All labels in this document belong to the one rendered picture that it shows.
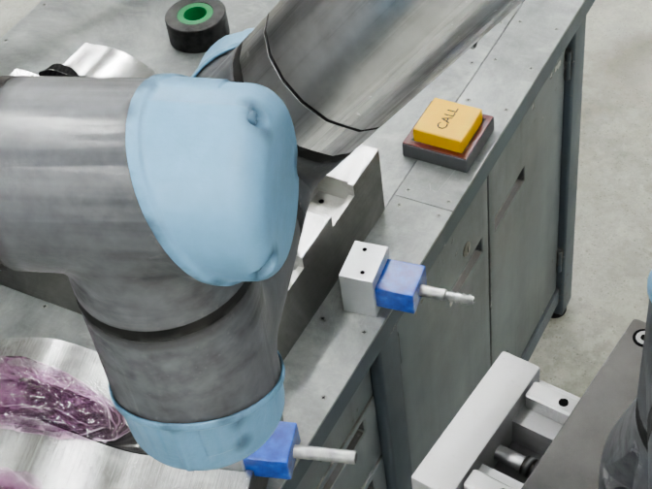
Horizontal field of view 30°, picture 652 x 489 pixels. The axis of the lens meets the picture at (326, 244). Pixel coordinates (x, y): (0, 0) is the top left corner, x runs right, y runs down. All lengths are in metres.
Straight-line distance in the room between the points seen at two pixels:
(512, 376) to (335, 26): 0.47
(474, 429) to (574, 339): 1.34
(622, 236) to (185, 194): 2.03
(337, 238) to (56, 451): 0.36
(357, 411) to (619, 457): 0.68
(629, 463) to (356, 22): 0.37
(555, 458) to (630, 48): 2.08
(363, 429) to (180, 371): 0.99
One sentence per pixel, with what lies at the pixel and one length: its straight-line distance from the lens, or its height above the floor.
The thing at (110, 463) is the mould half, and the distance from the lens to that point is 1.10.
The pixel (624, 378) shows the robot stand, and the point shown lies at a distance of 0.89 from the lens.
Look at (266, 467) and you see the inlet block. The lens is 1.07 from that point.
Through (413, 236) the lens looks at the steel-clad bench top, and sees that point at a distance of 1.31.
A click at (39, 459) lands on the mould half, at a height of 0.89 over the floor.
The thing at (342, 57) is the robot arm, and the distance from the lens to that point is 0.52.
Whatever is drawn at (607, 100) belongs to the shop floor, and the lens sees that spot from 2.71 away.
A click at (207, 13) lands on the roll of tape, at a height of 0.83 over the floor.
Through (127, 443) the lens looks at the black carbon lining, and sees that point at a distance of 1.12.
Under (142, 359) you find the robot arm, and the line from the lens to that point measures 0.49.
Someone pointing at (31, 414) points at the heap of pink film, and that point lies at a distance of 1.10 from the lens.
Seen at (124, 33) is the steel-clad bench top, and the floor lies 0.80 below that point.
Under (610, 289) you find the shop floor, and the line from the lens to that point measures 2.32.
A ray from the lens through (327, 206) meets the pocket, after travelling 1.26.
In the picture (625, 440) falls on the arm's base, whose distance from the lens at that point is 0.78.
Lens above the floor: 1.74
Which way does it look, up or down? 46 degrees down
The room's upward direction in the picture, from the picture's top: 9 degrees counter-clockwise
